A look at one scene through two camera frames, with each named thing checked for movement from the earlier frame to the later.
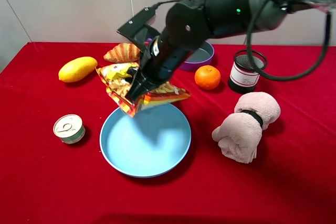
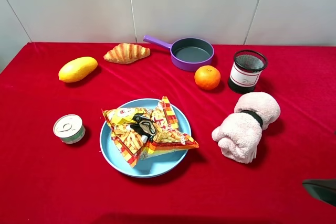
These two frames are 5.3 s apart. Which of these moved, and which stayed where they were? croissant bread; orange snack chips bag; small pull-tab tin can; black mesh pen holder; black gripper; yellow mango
Moved: orange snack chips bag; black gripper
Stayed: croissant bread; yellow mango; small pull-tab tin can; black mesh pen holder
